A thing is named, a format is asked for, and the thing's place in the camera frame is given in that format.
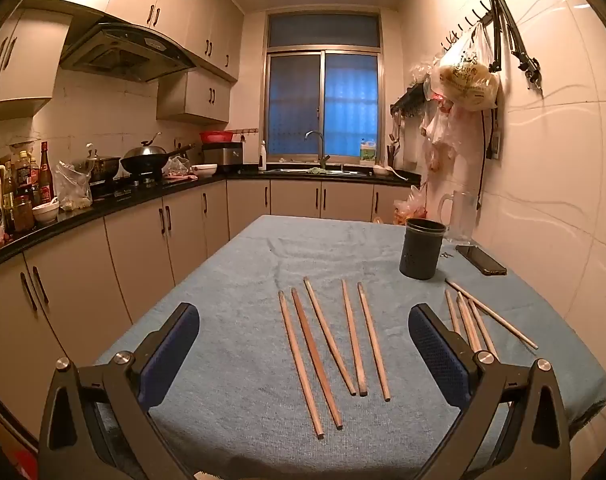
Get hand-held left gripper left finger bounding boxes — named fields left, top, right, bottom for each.
left=38, top=302, right=201, bottom=480

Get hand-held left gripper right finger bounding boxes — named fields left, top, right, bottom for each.
left=408, top=302, right=574, bottom=480

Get black utensil holder cup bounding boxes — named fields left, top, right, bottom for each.
left=399, top=218, right=447, bottom=280

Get black smartphone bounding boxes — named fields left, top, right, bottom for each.
left=455, top=244, right=508, bottom=277

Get lower kitchen cabinets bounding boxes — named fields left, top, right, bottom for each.
left=0, top=177, right=414, bottom=441

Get kitchen cabinets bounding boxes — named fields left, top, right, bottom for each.
left=0, top=0, right=245, bottom=126
left=0, top=177, right=414, bottom=441

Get blue table cloth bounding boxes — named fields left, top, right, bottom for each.
left=90, top=215, right=606, bottom=480

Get clear glass pitcher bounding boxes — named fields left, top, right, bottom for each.
left=437, top=185, right=480, bottom=243

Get orange snack bag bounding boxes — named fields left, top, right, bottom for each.
left=393, top=185, right=429, bottom=226

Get black kitchen countertop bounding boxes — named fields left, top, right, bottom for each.
left=0, top=162, right=423, bottom=273

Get white mortar bowl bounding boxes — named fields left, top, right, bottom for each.
left=32, top=199, right=61, bottom=226

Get clear plastic bag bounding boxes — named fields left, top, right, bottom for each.
left=54, top=160, right=94, bottom=212

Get black wok with lid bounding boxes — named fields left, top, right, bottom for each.
left=119, top=132, right=196, bottom=176

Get steel pot with lid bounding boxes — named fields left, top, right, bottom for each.
left=72, top=143, right=122, bottom=183

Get black countertop appliance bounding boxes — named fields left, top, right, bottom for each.
left=202, top=142, right=244, bottom=167

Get red label sauce bottle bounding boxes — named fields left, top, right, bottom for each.
left=38, top=141, right=54, bottom=205

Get pink hanging plastic bags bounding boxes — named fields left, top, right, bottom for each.
left=419, top=100, right=464, bottom=171

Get chrome sink faucet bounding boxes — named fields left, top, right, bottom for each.
left=304, top=130, right=331, bottom=171

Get dark soy sauce bottle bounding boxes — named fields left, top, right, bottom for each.
left=14, top=150, right=34, bottom=196

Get kitchen window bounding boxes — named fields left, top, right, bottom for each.
left=264, top=10, right=384, bottom=158

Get plastic bag of buns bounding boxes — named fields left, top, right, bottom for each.
left=429, top=22, right=500, bottom=112

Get black range hood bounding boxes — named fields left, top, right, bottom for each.
left=59, top=21, right=198, bottom=84

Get upper kitchen cabinets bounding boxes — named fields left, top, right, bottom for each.
left=0, top=0, right=245, bottom=126

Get black power cable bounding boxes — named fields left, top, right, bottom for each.
left=476, top=110, right=499, bottom=208

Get black wall rack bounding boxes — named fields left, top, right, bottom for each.
left=389, top=84, right=431, bottom=117

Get wall hook rail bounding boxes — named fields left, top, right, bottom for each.
left=440, top=0, right=494, bottom=53

